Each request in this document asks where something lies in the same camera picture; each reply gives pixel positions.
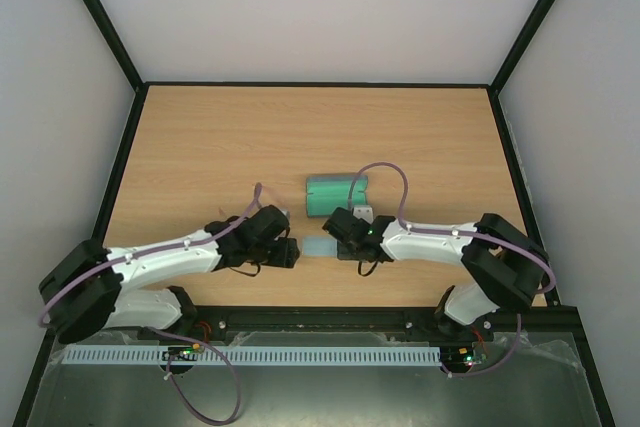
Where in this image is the light blue cleaning cloth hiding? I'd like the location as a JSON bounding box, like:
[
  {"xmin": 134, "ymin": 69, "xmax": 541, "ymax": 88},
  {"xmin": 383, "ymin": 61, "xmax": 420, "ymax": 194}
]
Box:
[{"xmin": 302, "ymin": 236, "xmax": 337, "ymax": 258}]

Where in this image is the grey glasses case green lining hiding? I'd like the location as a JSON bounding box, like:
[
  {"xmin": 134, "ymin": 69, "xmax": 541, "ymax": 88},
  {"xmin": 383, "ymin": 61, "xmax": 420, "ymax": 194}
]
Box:
[{"xmin": 306, "ymin": 173, "xmax": 370, "ymax": 218}]

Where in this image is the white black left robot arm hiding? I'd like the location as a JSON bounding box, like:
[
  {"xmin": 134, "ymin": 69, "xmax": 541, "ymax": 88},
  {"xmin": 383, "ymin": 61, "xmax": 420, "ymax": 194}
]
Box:
[{"xmin": 39, "ymin": 205, "xmax": 300, "ymax": 344}]

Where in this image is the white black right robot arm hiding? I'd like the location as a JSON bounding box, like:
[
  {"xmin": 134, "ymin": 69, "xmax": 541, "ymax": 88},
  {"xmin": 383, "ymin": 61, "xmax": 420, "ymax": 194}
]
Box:
[{"xmin": 323, "ymin": 208, "xmax": 551, "ymax": 339}]

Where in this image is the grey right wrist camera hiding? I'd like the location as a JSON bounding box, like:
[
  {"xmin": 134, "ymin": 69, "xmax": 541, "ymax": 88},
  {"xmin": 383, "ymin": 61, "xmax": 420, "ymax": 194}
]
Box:
[{"xmin": 351, "ymin": 205, "xmax": 374, "ymax": 223}]

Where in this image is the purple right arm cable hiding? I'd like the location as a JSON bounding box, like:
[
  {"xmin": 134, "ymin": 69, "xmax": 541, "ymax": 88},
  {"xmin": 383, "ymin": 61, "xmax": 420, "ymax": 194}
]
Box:
[{"xmin": 348, "ymin": 161, "xmax": 557, "ymax": 379}]

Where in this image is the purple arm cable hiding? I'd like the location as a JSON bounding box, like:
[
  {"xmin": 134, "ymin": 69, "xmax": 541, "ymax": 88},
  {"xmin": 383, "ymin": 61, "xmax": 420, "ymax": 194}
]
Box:
[
  {"xmin": 38, "ymin": 182, "xmax": 265, "ymax": 423},
  {"xmin": 348, "ymin": 161, "xmax": 557, "ymax": 379}
]

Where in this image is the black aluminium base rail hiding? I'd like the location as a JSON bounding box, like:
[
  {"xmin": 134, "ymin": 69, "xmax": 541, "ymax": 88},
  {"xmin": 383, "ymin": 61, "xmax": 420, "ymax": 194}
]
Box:
[{"xmin": 137, "ymin": 305, "xmax": 581, "ymax": 346}]

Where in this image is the light blue slotted cable duct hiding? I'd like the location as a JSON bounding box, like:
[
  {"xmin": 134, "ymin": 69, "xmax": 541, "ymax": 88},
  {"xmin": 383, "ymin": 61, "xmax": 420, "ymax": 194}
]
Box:
[{"xmin": 62, "ymin": 345, "xmax": 441, "ymax": 367}]

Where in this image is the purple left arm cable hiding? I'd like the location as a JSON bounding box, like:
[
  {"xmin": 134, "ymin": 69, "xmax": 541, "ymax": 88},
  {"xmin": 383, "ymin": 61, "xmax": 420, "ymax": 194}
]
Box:
[{"xmin": 38, "ymin": 182, "xmax": 265, "ymax": 423}]

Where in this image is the black enclosure frame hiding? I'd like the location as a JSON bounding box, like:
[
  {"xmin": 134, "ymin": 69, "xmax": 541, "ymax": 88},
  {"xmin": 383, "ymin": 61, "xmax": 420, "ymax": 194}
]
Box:
[{"xmin": 14, "ymin": 0, "xmax": 615, "ymax": 426}]

